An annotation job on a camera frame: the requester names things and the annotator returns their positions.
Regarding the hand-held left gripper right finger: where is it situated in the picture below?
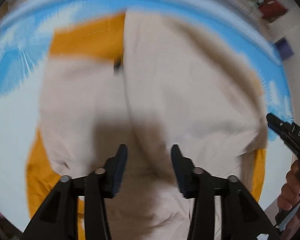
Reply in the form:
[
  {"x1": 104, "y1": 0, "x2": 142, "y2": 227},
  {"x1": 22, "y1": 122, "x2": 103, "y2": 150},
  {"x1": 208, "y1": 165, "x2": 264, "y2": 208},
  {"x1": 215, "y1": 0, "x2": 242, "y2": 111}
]
[{"x1": 171, "y1": 144, "x2": 282, "y2": 240}]

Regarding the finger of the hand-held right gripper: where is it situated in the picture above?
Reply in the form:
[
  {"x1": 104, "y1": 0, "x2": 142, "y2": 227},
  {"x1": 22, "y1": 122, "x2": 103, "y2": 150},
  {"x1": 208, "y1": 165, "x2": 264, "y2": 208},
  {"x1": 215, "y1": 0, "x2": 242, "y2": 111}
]
[{"x1": 266, "y1": 113, "x2": 293, "y2": 140}]

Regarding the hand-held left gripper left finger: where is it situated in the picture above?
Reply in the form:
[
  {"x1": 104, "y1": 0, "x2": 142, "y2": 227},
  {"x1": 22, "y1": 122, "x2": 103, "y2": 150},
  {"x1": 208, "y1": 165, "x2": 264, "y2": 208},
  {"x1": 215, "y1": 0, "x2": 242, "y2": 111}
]
[{"x1": 22, "y1": 144, "x2": 128, "y2": 240}]

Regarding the beige and orange hooded jacket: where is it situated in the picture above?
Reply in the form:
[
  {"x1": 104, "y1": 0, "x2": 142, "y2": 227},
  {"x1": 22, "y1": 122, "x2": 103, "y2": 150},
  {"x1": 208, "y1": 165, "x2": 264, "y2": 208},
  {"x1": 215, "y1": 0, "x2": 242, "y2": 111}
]
[{"x1": 26, "y1": 9, "x2": 269, "y2": 240}]

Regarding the person's right hand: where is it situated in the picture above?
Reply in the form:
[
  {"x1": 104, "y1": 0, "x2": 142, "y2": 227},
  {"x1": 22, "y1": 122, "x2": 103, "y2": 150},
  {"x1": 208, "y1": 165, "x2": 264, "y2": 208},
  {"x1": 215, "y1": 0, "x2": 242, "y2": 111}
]
[{"x1": 277, "y1": 159, "x2": 300, "y2": 212}]

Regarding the purple box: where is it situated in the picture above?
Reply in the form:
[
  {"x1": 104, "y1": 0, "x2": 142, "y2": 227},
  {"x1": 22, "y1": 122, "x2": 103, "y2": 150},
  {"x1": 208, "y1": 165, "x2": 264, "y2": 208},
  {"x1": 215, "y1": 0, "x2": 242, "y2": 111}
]
[{"x1": 275, "y1": 37, "x2": 295, "y2": 60}]

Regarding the dark red bag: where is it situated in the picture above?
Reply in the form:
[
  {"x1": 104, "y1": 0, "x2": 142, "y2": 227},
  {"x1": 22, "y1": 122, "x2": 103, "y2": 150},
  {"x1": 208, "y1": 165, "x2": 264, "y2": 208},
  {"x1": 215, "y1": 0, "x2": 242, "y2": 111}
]
[{"x1": 259, "y1": 0, "x2": 288, "y2": 23}]

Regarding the bed with blue patterned sheet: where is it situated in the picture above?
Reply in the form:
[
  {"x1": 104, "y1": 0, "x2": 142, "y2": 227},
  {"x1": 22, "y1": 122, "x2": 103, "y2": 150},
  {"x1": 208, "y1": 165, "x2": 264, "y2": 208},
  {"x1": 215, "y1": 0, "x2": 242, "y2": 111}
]
[{"x1": 0, "y1": 0, "x2": 300, "y2": 230}]

